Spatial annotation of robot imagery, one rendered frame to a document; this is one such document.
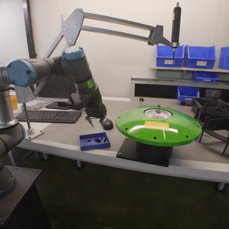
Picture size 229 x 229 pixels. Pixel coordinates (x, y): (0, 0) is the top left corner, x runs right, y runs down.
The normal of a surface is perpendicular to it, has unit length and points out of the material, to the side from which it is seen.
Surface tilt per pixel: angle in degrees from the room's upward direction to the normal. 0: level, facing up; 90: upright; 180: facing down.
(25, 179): 0
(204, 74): 90
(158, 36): 90
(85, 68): 98
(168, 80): 90
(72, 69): 117
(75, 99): 27
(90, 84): 99
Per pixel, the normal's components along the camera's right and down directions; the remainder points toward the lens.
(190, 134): 0.21, -0.72
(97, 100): 0.75, 0.37
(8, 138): 0.88, -0.39
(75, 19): 0.18, 0.36
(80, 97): -0.19, -0.68
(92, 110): -0.36, 0.69
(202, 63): -0.25, 0.50
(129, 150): 0.00, -0.93
